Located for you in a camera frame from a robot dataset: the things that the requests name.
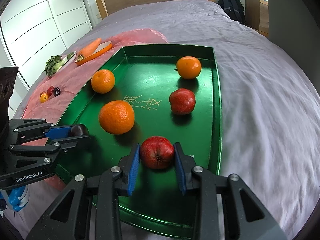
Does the orange oval dish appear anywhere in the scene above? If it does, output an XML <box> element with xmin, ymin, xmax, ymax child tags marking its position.
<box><xmin>75</xmin><ymin>41</ymin><xmax>113</xmax><ymax>66</ymax></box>

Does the grey chair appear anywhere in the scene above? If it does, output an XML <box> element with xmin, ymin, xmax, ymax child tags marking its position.
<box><xmin>268</xmin><ymin>0</ymin><xmax>319</xmax><ymax>84</ymax></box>

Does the large orange tangerine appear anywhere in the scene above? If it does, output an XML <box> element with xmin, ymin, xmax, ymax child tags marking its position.
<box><xmin>98</xmin><ymin>100</ymin><xmax>135</xmax><ymax>135</ymax></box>

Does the dark plum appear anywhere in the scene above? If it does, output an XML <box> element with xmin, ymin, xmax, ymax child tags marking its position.
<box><xmin>53</xmin><ymin>87</ymin><xmax>61</xmax><ymax>96</ymax></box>
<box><xmin>70</xmin><ymin>124</ymin><xmax>89</xmax><ymax>137</ymax></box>

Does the leafy bok choy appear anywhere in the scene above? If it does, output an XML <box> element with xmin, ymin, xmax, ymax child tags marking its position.
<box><xmin>44</xmin><ymin>55</ymin><xmax>63</xmax><ymax>76</ymax></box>

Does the pink plastic sheet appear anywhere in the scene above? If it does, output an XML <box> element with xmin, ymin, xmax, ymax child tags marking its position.
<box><xmin>22</xmin><ymin>28</ymin><xmax>167</xmax><ymax>123</ymax></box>

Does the patterned round plate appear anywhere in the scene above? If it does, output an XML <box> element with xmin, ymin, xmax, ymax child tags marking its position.
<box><xmin>53</xmin><ymin>52</ymin><xmax>76</xmax><ymax>75</ymax></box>

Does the white wardrobe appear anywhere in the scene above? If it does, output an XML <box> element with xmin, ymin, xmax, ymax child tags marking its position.
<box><xmin>0</xmin><ymin>0</ymin><xmax>93</xmax><ymax>91</ymax></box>

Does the yellow orange fruit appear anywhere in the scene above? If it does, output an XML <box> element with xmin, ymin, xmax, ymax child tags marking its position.
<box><xmin>40</xmin><ymin>94</ymin><xmax>49</xmax><ymax>103</ymax></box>

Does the carrot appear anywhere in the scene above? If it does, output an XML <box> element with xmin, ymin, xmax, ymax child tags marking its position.
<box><xmin>78</xmin><ymin>38</ymin><xmax>101</xmax><ymax>60</ymax></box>

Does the purple bed cover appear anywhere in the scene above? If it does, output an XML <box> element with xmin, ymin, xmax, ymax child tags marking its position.
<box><xmin>68</xmin><ymin>0</ymin><xmax>319</xmax><ymax>239</ymax></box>

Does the wooden dresser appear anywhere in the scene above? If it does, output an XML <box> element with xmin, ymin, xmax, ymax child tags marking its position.
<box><xmin>245</xmin><ymin>0</ymin><xmax>269</xmax><ymax>37</ymax></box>

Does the small bok choy piece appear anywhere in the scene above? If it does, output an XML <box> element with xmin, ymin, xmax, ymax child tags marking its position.
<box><xmin>67</xmin><ymin>52</ymin><xmax>75</xmax><ymax>60</ymax></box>

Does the green rectangular tray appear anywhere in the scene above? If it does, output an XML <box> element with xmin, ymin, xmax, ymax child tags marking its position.
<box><xmin>56</xmin><ymin>43</ymin><xmax>222</xmax><ymax>239</ymax></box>

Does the lone small red apple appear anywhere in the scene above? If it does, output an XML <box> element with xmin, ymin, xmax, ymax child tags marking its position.
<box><xmin>169</xmin><ymin>88</ymin><xmax>196</xmax><ymax>115</ymax></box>

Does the black backpack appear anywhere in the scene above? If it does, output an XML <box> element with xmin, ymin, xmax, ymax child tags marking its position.
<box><xmin>218</xmin><ymin>0</ymin><xmax>246</xmax><ymax>24</ymax></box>

